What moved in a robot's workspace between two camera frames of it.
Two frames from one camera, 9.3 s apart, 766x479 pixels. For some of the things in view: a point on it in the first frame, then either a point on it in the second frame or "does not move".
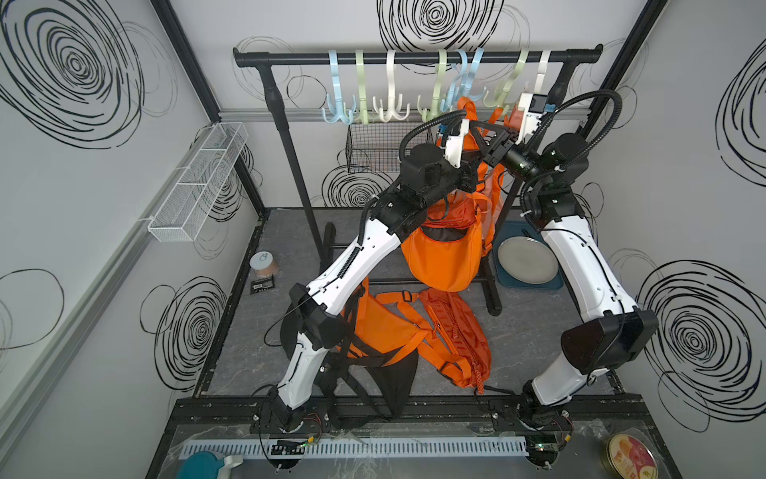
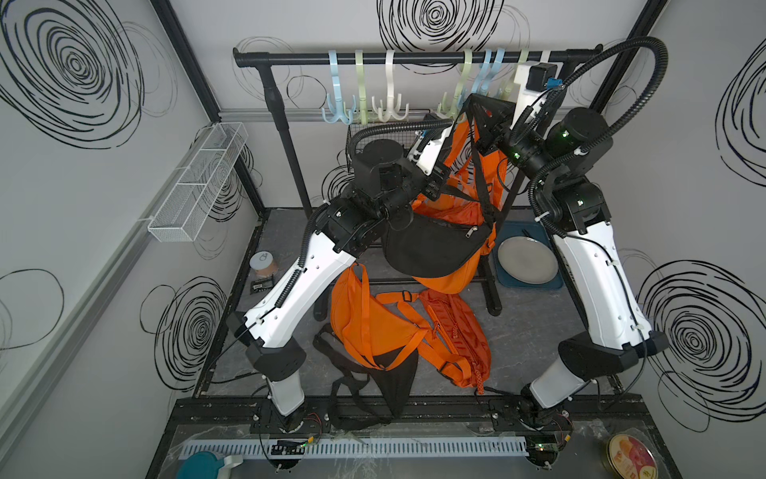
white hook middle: x=392 y=107 does not move
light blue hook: x=448 y=105 to x=482 y=78
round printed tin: x=631 y=458 does not move
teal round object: x=199 y=465 does not move
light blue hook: x=469 y=78 to x=499 y=57
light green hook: x=507 y=85 does not move
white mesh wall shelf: x=186 y=210 does not move
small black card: x=257 y=285 does not move
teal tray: x=522 y=229 does not move
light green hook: x=429 y=114 to x=451 y=111
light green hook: x=363 y=112 does not move
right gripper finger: x=491 y=159 to x=488 y=144
